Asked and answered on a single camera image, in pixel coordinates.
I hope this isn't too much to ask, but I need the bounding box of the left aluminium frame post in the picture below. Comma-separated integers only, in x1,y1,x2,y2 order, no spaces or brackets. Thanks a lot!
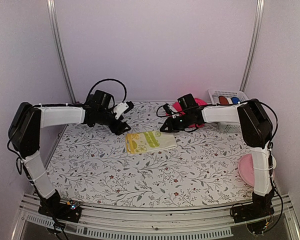
46,0,77,103

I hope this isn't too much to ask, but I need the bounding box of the floral tablecloth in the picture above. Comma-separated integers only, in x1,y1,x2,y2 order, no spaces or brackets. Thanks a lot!
46,100,262,208

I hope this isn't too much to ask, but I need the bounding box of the white plastic basket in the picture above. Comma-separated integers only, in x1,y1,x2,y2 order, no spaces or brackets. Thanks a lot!
202,89,249,133

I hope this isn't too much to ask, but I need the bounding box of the blue item in basket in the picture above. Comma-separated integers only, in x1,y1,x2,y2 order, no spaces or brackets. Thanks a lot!
231,97,241,105

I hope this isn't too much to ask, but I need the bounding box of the white item in basket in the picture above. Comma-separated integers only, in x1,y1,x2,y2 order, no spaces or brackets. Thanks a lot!
227,98,234,104

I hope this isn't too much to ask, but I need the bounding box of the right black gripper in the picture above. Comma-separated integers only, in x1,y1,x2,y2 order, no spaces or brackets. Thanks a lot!
160,112,192,133

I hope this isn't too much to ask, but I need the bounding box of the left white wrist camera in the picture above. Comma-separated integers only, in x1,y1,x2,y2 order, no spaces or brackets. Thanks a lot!
112,101,134,120

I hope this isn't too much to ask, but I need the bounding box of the right aluminium frame post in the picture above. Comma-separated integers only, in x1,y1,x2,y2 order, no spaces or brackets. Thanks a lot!
239,0,265,92

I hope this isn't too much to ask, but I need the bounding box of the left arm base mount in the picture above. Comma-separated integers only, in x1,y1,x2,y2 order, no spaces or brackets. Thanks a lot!
38,199,82,223

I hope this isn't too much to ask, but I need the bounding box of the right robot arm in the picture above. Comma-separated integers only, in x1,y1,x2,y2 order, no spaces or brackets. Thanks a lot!
160,93,278,218

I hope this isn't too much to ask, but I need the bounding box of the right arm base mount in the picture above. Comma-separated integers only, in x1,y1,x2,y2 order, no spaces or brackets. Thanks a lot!
229,203,275,223

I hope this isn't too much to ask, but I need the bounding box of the red item in basket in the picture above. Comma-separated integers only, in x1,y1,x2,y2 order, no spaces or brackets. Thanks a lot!
218,95,229,106

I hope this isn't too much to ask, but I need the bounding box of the front aluminium rail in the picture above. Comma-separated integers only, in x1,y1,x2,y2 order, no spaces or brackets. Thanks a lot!
11,194,300,240

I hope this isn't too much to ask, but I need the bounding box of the aluminium frame post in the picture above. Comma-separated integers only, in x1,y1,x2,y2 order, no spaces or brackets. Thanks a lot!
46,0,77,103
239,0,265,92

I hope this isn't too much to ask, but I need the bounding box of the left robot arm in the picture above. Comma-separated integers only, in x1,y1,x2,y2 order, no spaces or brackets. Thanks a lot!
7,86,134,217

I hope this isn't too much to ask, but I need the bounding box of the pink towel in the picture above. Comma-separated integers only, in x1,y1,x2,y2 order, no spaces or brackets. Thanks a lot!
170,97,208,117

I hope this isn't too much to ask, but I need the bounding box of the green yellow patterned towel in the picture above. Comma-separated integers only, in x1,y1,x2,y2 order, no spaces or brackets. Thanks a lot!
125,130,177,154

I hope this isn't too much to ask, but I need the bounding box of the pink plate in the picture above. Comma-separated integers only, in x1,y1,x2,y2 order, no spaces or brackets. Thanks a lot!
238,153,276,188

